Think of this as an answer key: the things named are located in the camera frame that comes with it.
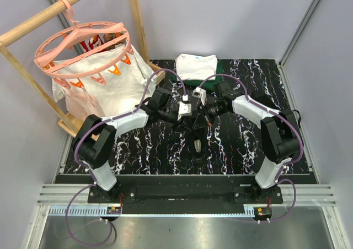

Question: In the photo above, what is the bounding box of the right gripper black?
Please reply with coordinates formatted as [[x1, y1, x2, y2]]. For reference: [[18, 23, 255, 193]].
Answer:
[[194, 100, 228, 130]]

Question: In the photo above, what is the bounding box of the black canvas sneaker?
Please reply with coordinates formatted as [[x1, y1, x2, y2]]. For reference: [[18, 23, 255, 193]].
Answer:
[[178, 116, 208, 160]]

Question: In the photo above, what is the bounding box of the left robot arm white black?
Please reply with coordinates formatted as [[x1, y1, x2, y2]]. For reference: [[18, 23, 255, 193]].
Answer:
[[72, 88, 178, 203]]

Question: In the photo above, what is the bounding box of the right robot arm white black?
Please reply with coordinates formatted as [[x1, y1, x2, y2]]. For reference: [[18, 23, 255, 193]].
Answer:
[[192, 82, 303, 203]]

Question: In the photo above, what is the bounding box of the folded green garment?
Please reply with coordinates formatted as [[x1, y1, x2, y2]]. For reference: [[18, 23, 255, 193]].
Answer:
[[172, 60, 223, 93]]

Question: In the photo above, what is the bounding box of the white cloth hanging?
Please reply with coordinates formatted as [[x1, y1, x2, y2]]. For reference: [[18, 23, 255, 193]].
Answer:
[[52, 48, 157, 117]]

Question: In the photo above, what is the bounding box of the folded white t-shirt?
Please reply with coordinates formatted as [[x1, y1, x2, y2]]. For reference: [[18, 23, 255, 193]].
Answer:
[[175, 54, 218, 81]]

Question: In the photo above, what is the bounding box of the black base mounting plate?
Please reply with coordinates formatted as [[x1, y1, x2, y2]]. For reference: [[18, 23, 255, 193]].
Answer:
[[88, 175, 284, 215]]

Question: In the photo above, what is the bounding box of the pink cloth hanging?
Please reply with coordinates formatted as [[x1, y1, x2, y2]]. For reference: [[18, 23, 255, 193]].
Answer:
[[64, 89, 105, 121]]

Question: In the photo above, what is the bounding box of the pink round clip hanger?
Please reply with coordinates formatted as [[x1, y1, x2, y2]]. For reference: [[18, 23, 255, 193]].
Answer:
[[34, 0, 131, 84]]

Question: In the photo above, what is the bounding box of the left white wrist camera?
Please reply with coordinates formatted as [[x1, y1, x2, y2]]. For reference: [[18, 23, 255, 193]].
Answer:
[[178, 95, 192, 120]]

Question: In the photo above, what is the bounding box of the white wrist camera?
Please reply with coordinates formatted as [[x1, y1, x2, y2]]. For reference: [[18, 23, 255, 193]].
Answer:
[[192, 86, 207, 106], [178, 95, 192, 120]]

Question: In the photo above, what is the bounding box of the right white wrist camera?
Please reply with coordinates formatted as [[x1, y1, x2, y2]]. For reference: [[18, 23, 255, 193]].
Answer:
[[192, 86, 207, 106]]

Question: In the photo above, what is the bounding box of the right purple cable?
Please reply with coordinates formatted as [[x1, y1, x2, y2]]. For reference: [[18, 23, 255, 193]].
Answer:
[[197, 73, 304, 222]]

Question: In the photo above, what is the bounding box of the purple cable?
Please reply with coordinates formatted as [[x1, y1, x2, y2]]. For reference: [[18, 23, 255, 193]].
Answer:
[[197, 73, 304, 222], [65, 68, 190, 247]]

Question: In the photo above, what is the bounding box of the wooden drying rack frame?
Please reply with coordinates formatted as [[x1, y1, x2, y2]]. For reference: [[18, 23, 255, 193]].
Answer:
[[0, 0, 166, 138]]

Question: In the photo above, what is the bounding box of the aluminium rail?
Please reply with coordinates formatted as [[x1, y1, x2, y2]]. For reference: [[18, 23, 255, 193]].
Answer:
[[37, 184, 336, 218]]

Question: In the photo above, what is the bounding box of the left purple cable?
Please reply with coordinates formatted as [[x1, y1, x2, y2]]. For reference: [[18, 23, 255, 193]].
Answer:
[[65, 68, 190, 247]]

